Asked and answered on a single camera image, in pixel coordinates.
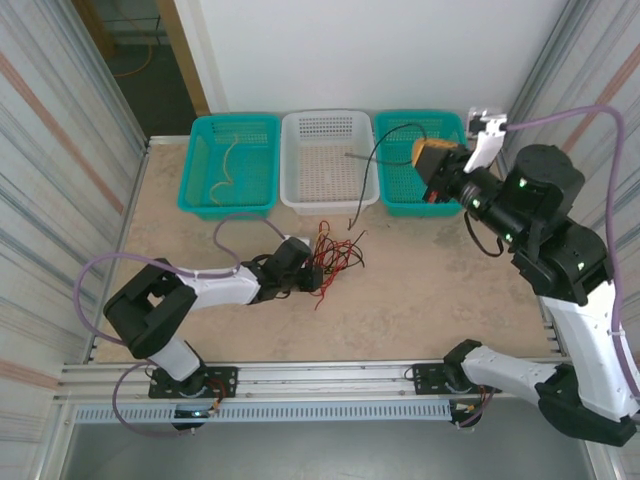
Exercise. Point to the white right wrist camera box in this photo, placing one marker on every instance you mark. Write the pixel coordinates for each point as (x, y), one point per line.
(485, 145)

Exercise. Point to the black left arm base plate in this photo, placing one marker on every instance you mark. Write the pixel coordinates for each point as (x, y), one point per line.
(225, 380)

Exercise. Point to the teal plastic basket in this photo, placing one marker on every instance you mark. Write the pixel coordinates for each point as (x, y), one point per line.
(400, 185)
(250, 165)

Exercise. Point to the wooden door frame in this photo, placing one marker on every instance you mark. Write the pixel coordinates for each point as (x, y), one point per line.
(185, 50)

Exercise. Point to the aluminium mounting rail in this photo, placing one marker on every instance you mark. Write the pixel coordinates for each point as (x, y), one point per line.
(325, 375)

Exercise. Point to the wooden cabinet frame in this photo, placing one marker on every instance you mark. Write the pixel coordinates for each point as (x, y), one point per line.
(95, 25)

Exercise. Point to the white plastic basket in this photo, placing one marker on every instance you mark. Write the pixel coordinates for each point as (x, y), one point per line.
(320, 175)

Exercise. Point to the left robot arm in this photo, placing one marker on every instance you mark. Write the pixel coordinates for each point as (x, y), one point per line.
(160, 310)

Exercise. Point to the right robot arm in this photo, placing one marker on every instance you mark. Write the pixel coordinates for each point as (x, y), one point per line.
(585, 340)

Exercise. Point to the aluminium table frame bar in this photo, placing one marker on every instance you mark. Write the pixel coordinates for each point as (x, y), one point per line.
(170, 138)

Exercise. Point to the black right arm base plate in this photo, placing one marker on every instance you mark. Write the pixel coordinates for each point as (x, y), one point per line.
(425, 377)

